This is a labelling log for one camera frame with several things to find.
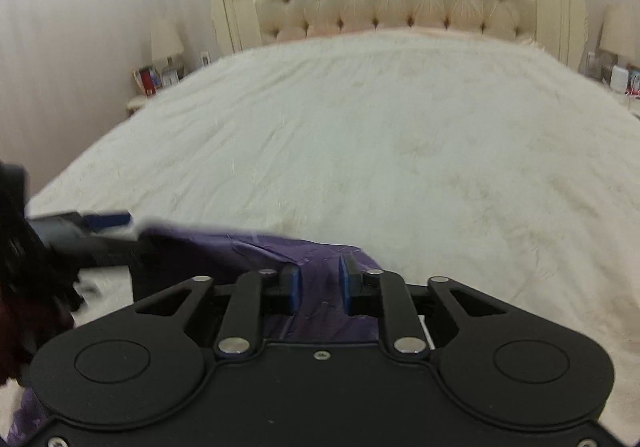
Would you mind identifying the left cream nightstand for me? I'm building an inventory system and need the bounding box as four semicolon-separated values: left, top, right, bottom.
126;95;150;117

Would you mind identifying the cream nightstand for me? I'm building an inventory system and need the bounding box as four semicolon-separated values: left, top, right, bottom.
612;92;640;119
126;95;150;117

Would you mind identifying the left bedside lamp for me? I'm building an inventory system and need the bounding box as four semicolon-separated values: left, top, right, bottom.
150;18;184;70

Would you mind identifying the right cream nightstand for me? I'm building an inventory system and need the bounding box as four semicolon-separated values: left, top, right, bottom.
612;92;640;119

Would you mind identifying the cream bedspread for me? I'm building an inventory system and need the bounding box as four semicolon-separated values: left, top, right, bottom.
12;30;639;446

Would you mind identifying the red item on nightstand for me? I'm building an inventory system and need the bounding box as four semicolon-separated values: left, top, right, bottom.
139;67;156;96

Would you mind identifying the white cylinder humidifier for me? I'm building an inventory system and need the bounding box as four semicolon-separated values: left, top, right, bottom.
610;65;629;93

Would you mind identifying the purple patterned garment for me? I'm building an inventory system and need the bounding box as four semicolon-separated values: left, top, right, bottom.
8;229;380;446

